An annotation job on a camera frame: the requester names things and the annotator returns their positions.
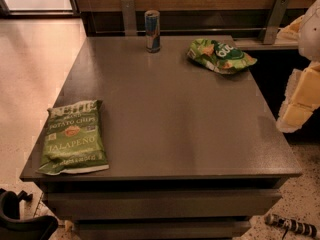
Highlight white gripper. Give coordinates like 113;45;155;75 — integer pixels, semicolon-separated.
276;0;320;133

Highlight green rice chip bag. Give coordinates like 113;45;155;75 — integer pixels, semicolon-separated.
187;38;257;75

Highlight green jalapeno chip bag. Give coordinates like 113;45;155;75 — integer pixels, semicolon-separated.
38;100;109;175

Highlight grey drawer cabinet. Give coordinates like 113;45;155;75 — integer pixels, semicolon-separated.
21;36;301;240

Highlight blue silver drink can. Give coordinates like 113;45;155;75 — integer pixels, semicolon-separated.
144;10;160;53

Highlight black white striped stick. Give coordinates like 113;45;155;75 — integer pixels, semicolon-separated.
264;213;320;239

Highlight black chair base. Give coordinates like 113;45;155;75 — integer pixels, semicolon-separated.
0;187;59;240

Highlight left metal bracket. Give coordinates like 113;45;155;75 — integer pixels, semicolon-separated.
121;0;137;36

